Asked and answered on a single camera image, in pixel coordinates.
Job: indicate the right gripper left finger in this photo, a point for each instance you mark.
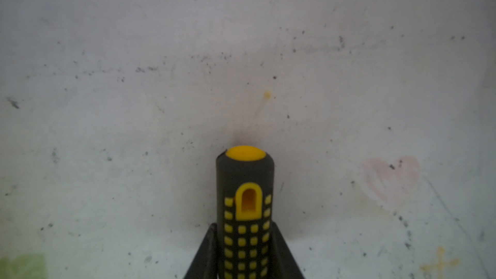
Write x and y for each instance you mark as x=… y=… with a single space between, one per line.
x=205 y=263

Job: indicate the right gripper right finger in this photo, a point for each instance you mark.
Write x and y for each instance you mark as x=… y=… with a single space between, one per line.
x=282 y=263

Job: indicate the black yellow screwdriver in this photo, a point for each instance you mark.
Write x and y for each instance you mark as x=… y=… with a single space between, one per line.
x=244 y=185

